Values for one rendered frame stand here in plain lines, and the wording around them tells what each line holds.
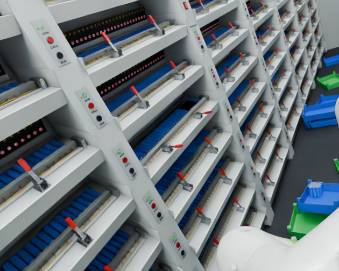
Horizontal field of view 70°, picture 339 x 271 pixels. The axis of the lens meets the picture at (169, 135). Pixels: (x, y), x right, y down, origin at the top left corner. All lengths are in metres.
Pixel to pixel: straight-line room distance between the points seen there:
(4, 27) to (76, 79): 0.19
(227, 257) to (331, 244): 0.15
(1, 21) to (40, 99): 0.19
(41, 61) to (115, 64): 0.23
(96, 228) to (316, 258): 0.59
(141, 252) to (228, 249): 0.52
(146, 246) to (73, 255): 0.27
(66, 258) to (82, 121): 0.37
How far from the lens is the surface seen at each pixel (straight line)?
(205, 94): 1.29
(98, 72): 0.80
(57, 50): 0.75
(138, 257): 0.91
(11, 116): 0.67
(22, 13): 0.76
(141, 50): 0.95
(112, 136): 0.77
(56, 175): 0.72
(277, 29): 2.56
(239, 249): 0.42
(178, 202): 1.02
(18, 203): 0.70
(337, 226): 0.39
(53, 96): 0.71
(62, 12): 0.83
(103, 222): 0.79
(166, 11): 1.27
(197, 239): 1.13
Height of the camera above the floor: 1.28
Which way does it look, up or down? 20 degrees down
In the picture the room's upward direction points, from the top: 28 degrees counter-clockwise
